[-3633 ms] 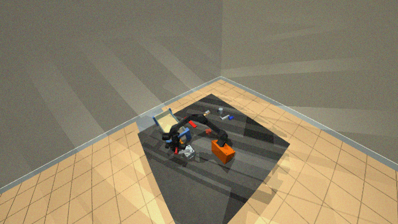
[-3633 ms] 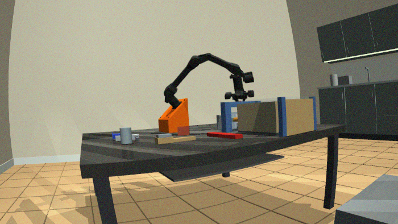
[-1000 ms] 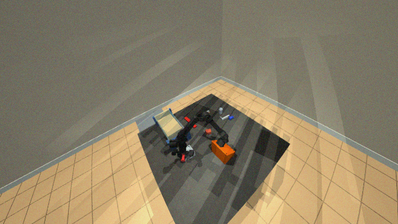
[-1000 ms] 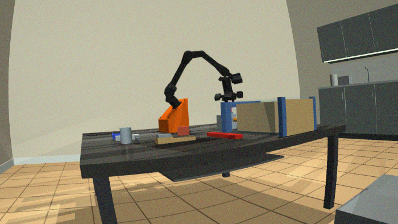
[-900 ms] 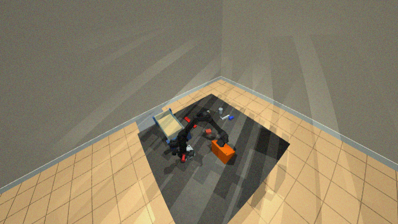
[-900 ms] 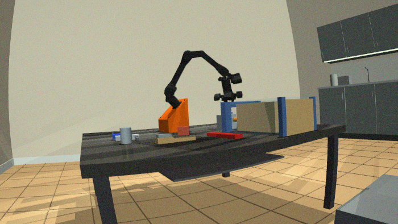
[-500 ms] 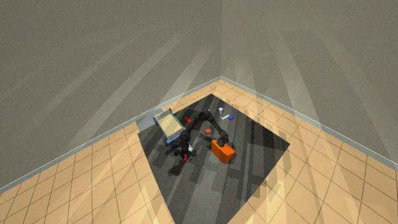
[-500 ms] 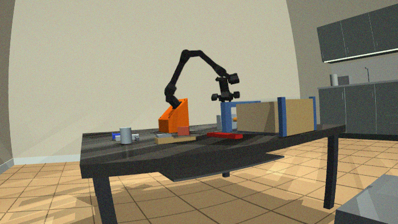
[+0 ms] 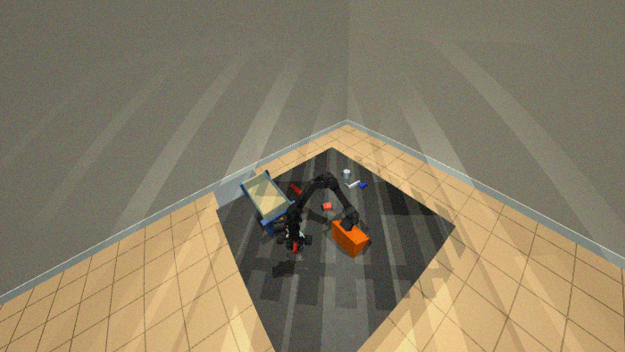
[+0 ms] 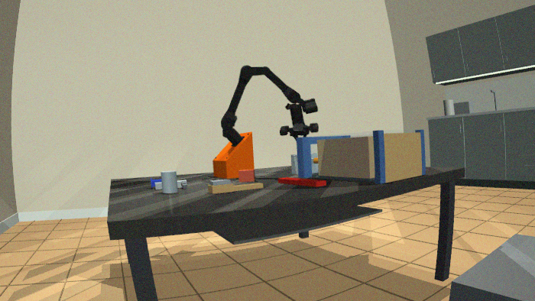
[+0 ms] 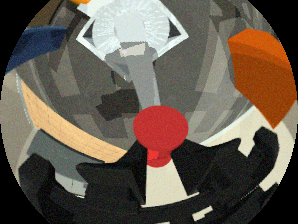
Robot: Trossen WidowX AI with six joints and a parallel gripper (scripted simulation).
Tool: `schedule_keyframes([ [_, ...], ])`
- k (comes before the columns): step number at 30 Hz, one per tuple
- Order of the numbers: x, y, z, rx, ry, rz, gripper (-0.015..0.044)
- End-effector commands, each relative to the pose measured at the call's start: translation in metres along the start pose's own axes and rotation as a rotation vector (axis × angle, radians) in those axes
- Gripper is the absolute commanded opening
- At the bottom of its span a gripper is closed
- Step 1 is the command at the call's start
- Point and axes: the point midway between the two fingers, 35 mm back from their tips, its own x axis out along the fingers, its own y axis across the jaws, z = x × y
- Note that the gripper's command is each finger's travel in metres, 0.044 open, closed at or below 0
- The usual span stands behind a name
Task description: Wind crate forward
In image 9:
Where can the red flat bar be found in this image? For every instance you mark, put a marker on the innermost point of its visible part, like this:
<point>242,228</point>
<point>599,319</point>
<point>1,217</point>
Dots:
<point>295,188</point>

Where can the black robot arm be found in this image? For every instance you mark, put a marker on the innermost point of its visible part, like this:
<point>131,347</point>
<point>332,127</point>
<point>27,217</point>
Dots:
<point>292,217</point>

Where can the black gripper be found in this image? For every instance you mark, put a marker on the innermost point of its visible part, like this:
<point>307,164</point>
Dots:
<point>294,236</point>

